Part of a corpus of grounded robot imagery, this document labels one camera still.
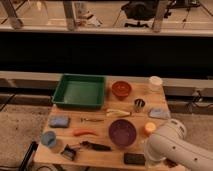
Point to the orange clay bowl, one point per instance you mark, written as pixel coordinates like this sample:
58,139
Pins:
121,89

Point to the blue sponge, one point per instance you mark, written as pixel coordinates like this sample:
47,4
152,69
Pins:
59,121

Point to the black handled tool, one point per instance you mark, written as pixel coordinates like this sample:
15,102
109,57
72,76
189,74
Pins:
95,146

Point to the wooden board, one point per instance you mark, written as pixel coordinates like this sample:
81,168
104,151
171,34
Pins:
113,158

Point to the brown grape bunch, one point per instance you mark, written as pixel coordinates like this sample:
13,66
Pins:
170,163

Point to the orange candle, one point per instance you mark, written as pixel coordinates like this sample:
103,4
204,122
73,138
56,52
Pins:
149,128

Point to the green plastic tray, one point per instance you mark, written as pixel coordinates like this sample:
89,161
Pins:
80,91

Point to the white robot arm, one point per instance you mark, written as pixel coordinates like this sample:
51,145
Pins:
167,142

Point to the small metal cup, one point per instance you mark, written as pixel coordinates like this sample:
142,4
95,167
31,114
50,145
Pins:
139,104

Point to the black binder clip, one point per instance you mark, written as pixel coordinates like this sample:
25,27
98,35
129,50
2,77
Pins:
70,152

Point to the black office chair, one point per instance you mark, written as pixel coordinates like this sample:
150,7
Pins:
141,11

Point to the black eraser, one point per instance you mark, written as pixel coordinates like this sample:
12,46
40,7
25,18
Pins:
134,159

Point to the light blue cloth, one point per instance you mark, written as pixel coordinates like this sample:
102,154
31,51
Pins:
159,113

